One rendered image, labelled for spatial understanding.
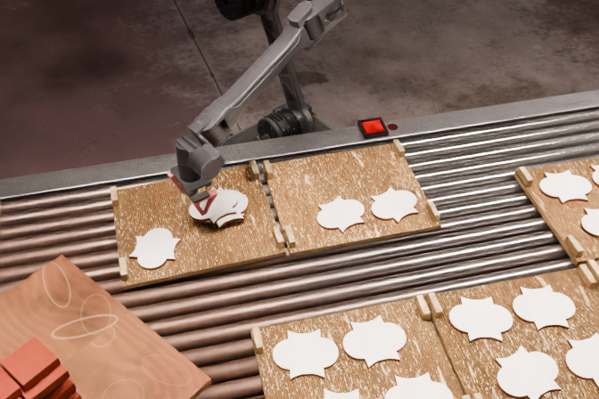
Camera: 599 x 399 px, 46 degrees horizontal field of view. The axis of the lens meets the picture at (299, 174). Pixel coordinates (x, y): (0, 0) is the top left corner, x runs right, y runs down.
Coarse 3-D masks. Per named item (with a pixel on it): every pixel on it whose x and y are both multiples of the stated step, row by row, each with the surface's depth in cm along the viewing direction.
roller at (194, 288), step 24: (432, 240) 184; (456, 240) 185; (480, 240) 186; (288, 264) 178; (312, 264) 178; (336, 264) 179; (360, 264) 180; (168, 288) 172; (192, 288) 173; (216, 288) 174
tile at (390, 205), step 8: (384, 192) 194; (392, 192) 194; (400, 192) 194; (408, 192) 194; (376, 200) 191; (384, 200) 191; (392, 200) 191; (400, 200) 191; (408, 200) 191; (416, 200) 191; (376, 208) 189; (384, 208) 189; (392, 208) 189; (400, 208) 189; (408, 208) 189; (376, 216) 187; (384, 216) 187; (392, 216) 187; (400, 216) 187
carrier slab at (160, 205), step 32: (128, 192) 195; (160, 192) 195; (256, 192) 195; (128, 224) 186; (160, 224) 186; (192, 224) 186; (256, 224) 186; (128, 256) 178; (192, 256) 178; (224, 256) 178; (256, 256) 178; (128, 288) 172
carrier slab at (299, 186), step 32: (288, 160) 205; (320, 160) 205; (352, 160) 205; (384, 160) 205; (288, 192) 195; (320, 192) 195; (352, 192) 195; (416, 192) 195; (288, 224) 186; (384, 224) 186; (416, 224) 186
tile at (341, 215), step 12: (324, 204) 190; (336, 204) 190; (348, 204) 190; (360, 204) 190; (324, 216) 187; (336, 216) 187; (348, 216) 187; (360, 216) 187; (324, 228) 184; (336, 228) 184; (348, 228) 185
